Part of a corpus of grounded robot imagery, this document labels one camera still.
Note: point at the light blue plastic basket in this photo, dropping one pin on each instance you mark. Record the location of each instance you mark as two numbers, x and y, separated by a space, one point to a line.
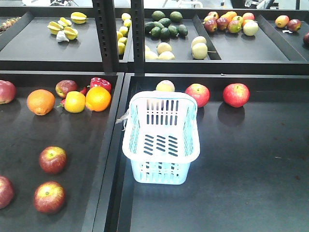
161 136

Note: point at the red apple beside basket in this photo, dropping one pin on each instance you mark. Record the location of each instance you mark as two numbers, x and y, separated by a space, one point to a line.
200 93

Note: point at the pale peach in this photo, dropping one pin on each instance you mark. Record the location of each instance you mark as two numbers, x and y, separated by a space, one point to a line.
165 85

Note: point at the orange right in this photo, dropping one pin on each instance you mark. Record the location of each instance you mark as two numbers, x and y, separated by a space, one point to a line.
98 99

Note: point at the orange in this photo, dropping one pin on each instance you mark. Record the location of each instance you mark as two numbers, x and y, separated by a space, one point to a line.
98 99
40 102

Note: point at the red bell pepper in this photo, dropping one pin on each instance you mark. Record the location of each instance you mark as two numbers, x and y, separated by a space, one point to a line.
100 82

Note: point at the black wooden display table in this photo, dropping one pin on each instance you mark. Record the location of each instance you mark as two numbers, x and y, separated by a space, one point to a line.
85 137

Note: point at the pale pear pile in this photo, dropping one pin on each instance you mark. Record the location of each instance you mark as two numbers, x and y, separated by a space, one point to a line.
178 48

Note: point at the black upper display shelf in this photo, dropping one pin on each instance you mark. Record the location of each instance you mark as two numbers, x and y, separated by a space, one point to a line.
30 46

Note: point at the yellow round fruit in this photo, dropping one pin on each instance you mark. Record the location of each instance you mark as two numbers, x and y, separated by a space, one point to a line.
74 102

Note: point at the red apple right table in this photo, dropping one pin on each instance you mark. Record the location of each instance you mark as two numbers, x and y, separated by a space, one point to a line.
236 95

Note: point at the lemon pile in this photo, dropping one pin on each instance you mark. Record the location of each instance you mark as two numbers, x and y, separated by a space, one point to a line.
122 33

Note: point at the avocado pile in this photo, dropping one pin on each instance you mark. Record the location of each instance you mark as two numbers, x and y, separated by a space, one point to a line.
164 27

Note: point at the red chili pepper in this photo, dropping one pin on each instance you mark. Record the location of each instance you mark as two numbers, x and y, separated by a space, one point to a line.
83 91

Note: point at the red yellow apple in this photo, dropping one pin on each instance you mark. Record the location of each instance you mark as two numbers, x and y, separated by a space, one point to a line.
64 87

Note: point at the red apple front right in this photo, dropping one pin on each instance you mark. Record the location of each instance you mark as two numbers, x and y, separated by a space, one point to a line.
53 160

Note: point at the orange middle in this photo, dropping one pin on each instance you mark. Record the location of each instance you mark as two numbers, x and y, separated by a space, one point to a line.
40 102

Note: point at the mixed apple mango pile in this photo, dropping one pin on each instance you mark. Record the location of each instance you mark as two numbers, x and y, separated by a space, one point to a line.
231 22

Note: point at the white garlic bulb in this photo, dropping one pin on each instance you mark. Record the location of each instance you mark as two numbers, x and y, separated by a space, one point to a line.
61 37

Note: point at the red apple front middle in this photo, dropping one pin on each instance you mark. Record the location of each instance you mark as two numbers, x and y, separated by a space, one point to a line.
49 197

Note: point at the large red apple back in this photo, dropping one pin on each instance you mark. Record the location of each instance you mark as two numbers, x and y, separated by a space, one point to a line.
7 91

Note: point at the red apple front left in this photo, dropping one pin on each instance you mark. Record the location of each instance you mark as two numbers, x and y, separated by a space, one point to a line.
7 191

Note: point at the cherry tomato pile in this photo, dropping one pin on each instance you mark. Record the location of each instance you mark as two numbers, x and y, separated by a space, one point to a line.
4 26

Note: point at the black shelf upright post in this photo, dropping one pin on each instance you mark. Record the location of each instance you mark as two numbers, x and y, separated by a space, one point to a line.
105 18

